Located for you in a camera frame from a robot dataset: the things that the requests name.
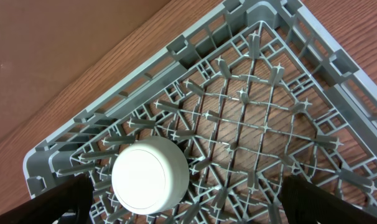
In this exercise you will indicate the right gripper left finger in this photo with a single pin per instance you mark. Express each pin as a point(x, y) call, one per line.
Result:
point(69, 202)

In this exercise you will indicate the grey dishwasher rack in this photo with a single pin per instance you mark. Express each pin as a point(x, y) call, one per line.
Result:
point(251, 93)

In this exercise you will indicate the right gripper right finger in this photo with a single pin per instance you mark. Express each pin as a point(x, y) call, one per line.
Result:
point(305, 203)

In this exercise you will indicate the grey bowl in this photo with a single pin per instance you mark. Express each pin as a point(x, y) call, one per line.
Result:
point(150, 176)

